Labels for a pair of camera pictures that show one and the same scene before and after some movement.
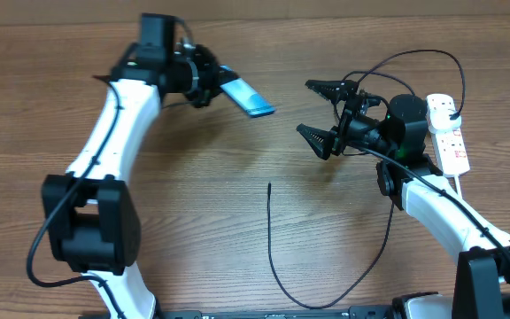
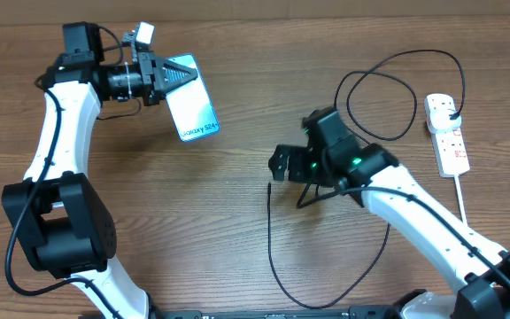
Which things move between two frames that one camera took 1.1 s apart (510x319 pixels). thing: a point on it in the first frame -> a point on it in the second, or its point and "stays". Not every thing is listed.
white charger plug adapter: (438, 112) stays
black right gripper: (324, 148) -> (300, 158)
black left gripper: (217, 75) -> (155, 78)
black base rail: (367, 312) stays
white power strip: (451, 151) stays
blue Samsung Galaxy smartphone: (247, 97) -> (191, 105)
